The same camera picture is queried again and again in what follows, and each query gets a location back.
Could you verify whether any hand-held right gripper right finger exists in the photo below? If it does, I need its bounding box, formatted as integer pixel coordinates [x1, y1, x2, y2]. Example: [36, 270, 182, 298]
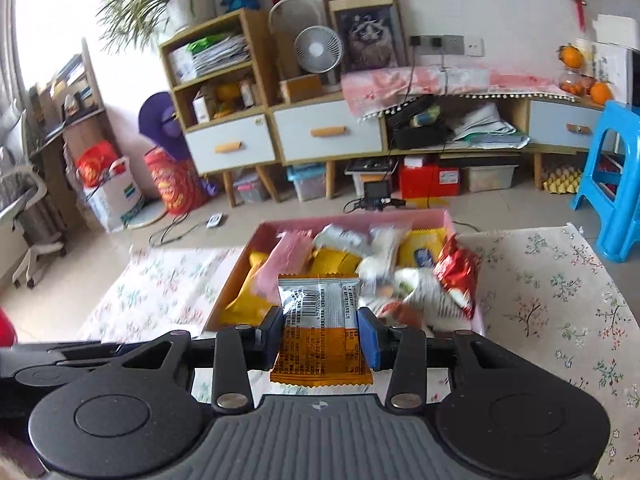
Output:
[357, 306, 543, 410]

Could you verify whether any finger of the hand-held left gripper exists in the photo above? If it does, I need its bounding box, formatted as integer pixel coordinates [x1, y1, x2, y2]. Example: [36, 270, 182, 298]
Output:
[10, 341, 126, 361]

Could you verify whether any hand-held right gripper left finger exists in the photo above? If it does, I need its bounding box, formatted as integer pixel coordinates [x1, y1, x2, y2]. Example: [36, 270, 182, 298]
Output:
[100, 305, 284, 411]

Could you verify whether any orange and silver snack packet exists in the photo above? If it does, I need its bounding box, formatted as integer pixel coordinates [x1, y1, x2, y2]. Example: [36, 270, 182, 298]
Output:
[270, 275, 373, 388]

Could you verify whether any white striped nut packet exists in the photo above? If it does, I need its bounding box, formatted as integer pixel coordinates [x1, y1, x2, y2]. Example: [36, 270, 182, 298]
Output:
[377, 267, 476, 333]

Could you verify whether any pink cake packet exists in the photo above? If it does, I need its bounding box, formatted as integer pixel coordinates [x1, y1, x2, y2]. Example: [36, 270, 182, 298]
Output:
[259, 230, 315, 306]

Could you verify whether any white packet green print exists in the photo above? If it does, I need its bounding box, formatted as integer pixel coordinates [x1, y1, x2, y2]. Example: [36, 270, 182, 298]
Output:
[357, 227, 401, 293]

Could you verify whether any yellow packet blue print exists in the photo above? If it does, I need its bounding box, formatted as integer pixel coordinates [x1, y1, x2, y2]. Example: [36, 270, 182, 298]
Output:
[399, 229, 447, 270]

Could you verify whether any red foil snack packet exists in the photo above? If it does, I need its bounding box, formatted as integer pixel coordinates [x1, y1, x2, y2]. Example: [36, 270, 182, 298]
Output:
[432, 234, 482, 321]

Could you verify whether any pink cardboard box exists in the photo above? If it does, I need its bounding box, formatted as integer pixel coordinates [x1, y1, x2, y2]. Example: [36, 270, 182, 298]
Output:
[202, 208, 486, 341]

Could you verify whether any white office chair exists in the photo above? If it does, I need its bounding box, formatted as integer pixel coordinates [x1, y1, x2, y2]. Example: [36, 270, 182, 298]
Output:
[0, 110, 68, 288]

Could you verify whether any small black monitor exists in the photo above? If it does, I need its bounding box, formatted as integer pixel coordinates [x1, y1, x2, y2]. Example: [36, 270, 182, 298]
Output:
[362, 180, 396, 211]

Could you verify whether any small clear storage box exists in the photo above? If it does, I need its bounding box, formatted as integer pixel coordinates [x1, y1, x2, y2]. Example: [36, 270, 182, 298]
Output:
[232, 172, 271, 205]

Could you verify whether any clear storage box blue lid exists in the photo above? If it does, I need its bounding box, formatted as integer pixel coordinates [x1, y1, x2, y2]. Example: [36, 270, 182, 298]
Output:
[287, 165, 328, 202]

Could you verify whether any white paper bag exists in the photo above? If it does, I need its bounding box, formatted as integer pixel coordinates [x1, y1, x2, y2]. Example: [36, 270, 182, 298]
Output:
[84, 156, 146, 233]

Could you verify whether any round white board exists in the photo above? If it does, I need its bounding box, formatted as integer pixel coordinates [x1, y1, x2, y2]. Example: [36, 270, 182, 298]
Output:
[125, 205, 168, 231]

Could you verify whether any red cardboard box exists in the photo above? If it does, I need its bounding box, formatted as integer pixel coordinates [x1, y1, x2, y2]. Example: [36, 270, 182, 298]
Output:
[398, 162, 461, 200]

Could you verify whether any white bin with black device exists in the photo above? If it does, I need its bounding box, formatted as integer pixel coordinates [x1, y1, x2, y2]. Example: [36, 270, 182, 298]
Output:
[345, 157, 401, 196]

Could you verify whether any red printed gift drum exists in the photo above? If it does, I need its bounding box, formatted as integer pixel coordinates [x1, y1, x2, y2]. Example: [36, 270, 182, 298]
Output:
[144, 147, 208, 216]

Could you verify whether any floral tablecloth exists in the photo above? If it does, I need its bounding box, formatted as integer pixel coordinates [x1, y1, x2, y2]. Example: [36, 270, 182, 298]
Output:
[75, 224, 640, 480]

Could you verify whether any red plastic bag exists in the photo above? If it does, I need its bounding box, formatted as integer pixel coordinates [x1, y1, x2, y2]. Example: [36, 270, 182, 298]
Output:
[76, 141, 120, 187]

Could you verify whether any tall wooden shelf cabinet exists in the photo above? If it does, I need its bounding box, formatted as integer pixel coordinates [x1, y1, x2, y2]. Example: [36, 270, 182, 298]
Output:
[159, 8, 281, 208]

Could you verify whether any clear storage box white lid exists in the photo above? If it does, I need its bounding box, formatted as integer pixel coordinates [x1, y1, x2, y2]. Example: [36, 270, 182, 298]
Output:
[462, 164, 517, 193]

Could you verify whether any wooden drawer cabinet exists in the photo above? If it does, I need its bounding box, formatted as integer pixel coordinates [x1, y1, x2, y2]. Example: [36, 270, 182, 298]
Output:
[267, 92, 391, 201]

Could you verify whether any black bag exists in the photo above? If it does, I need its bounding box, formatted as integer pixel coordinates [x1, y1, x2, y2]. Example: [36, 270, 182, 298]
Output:
[387, 94, 448, 151]

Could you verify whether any wooden desk shelf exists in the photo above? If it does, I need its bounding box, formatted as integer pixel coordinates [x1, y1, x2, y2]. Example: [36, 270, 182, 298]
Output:
[30, 37, 108, 231]

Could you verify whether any small white carton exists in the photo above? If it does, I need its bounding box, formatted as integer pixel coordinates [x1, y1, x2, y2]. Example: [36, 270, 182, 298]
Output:
[192, 91, 217, 125]

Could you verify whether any purple sun hat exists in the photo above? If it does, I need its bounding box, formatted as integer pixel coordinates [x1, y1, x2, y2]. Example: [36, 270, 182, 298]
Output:
[138, 91, 188, 161]

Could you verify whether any stack of papers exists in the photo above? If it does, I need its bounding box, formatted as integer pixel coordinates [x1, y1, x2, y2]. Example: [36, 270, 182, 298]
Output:
[447, 104, 531, 150]

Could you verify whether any small brown carton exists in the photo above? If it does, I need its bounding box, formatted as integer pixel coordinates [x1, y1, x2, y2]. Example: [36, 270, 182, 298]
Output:
[239, 77, 261, 108]

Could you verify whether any flat wooden box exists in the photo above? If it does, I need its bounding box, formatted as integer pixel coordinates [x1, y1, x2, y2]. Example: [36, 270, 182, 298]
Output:
[279, 74, 323, 103]

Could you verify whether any yellow egg tray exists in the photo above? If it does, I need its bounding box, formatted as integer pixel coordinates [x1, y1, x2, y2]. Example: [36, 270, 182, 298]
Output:
[542, 167, 583, 195]

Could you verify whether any pink tasselled cloth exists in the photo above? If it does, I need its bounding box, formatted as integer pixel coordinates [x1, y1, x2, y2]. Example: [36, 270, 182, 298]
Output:
[341, 65, 581, 121]

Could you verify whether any pile of documents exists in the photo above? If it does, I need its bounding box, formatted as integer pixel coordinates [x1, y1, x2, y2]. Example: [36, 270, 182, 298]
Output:
[167, 34, 250, 81]

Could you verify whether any white desk fan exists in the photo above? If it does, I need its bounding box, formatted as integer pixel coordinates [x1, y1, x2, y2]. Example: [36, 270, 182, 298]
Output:
[293, 26, 345, 92]

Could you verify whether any framed cat picture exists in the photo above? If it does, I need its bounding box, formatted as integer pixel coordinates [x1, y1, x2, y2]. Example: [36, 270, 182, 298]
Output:
[322, 0, 410, 73]

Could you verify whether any white round fan guard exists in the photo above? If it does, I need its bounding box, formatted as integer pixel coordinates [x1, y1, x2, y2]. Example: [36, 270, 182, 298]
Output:
[268, 0, 321, 81]

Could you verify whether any glass jar of oranges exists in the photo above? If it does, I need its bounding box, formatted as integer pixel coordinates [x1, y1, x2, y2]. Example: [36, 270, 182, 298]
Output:
[557, 70, 586, 97]

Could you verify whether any blue plastic stool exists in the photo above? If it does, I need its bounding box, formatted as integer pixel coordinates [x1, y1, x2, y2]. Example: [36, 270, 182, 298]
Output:
[570, 100, 640, 263]

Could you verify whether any potted green plant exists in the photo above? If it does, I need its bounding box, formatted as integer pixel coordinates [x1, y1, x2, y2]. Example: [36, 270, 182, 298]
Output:
[97, 0, 236, 53]

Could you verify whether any white microwave oven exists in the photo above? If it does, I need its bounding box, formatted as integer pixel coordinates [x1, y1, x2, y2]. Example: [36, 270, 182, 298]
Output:
[595, 42, 640, 106]

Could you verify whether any white cardboard box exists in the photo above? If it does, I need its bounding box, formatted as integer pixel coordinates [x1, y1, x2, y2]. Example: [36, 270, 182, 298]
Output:
[592, 14, 640, 51]

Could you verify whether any black floor cable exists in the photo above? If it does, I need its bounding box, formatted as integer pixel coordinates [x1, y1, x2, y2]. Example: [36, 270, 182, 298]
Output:
[150, 210, 211, 248]

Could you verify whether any black power cable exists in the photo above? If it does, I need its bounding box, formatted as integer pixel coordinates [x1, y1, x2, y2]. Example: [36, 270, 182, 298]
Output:
[405, 45, 448, 98]

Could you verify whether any white wall socket panel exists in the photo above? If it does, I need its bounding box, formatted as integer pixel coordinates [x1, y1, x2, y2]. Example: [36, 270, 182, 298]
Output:
[410, 35, 485, 58]

